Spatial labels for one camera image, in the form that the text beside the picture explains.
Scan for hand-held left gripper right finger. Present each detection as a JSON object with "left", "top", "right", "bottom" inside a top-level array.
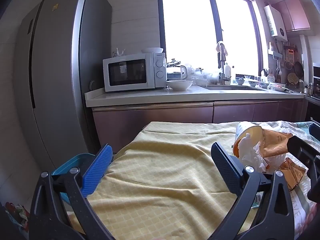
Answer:
[{"left": 211, "top": 142, "right": 295, "bottom": 240}]

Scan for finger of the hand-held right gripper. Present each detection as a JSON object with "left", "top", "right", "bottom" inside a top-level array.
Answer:
[
  {"left": 286, "top": 135, "right": 320, "bottom": 167},
  {"left": 309, "top": 123, "right": 320, "bottom": 141}
]

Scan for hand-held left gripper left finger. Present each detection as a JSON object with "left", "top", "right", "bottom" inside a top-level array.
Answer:
[{"left": 29, "top": 144, "right": 115, "bottom": 240}]

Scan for small copper foil wrapper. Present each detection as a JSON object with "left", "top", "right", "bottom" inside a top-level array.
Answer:
[{"left": 278, "top": 157, "right": 307, "bottom": 192}]

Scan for teal plastic bin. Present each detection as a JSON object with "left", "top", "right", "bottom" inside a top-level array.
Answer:
[{"left": 51, "top": 153, "right": 96, "bottom": 205}]

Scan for large copper foil wrapper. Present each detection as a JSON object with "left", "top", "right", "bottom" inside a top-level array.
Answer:
[{"left": 257, "top": 129, "right": 294, "bottom": 162}]

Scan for white tissue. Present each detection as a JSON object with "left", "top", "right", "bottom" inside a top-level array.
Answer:
[{"left": 237, "top": 133, "right": 268, "bottom": 173}]

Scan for white paper cup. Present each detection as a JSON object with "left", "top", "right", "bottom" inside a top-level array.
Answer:
[{"left": 232, "top": 121, "right": 264, "bottom": 159}]

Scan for white patterned cloth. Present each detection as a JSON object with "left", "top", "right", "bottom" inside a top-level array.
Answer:
[{"left": 250, "top": 120, "right": 320, "bottom": 240}]

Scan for black built-in oven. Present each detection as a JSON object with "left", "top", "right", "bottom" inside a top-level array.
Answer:
[{"left": 311, "top": 65, "right": 320, "bottom": 98}]

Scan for yellow checked tablecloth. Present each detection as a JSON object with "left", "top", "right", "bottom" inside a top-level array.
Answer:
[{"left": 67, "top": 121, "right": 263, "bottom": 240}]

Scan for hanging dark frying pan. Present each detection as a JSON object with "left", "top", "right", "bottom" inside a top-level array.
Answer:
[{"left": 293, "top": 54, "right": 304, "bottom": 78}]

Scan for brown lower cabinets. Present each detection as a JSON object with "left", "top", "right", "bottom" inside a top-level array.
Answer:
[{"left": 91, "top": 99, "right": 304, "bottom": 153}]

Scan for steel kitchen sink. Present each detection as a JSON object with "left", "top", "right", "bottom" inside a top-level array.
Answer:
[{"left": 206, "top": 84, "right": 267, "bottom": 91}]

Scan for pale stone countertop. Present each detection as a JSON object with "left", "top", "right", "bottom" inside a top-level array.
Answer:
[{"left": 84, "top": 83, "right": 306, "bottom": 108}]

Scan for box of colourful packets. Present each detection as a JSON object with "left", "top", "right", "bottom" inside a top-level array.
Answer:
[{"left": 4, "top": 201, "right": 28, "bottom": 231}]

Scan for pile of clear plastic bags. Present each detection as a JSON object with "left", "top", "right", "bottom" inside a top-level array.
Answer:
[{"left": 186, "top": 64, "right": 221, "bottom": 86}]

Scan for large white bowl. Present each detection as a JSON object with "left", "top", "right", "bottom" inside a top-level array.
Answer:
[{"left": 166, "top": 80, "right": 194, "bottom": 91}]

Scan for white microwave oven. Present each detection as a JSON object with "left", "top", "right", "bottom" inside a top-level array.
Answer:
[{"left": 102, "top": 52, "right": 167, "bottom": 92}]

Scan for metal kitchen faucet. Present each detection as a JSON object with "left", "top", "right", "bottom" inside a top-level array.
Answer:
[{"left": 216, "top": 41, "right": 232, "bottom": 85}]

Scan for grey refrigerator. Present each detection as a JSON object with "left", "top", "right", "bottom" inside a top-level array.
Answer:
[{"left": 12, "top": 0, "right": 113, "bottom": 173}]

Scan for glass kettle with lid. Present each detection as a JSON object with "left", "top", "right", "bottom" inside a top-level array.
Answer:
[{"left": 166, "top": 58, "right": 188, "bottom": 82}]

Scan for white water heater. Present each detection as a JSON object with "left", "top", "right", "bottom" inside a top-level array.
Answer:
[{"left": 263, "top": 4, "right": 288, "bottom": 41}]

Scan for beige dish cloth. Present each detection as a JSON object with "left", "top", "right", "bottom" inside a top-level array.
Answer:
[{"left": 216, "top": 41, "right": 229, "bottom": 56}]

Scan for white bowl with flat rim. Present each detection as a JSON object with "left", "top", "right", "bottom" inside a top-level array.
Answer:
[{"left": 141, "top": 47, "right": 164, "bottom": 54}]

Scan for large kitchen window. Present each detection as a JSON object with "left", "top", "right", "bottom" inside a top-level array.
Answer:
[{"left": 157, "top": 0, "right": 263, "bottom": 78}]

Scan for brown wall cabinet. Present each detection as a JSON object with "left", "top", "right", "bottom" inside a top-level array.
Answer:
[{"left": 273, "top": 0, "right": 312, "bottom": 33}]

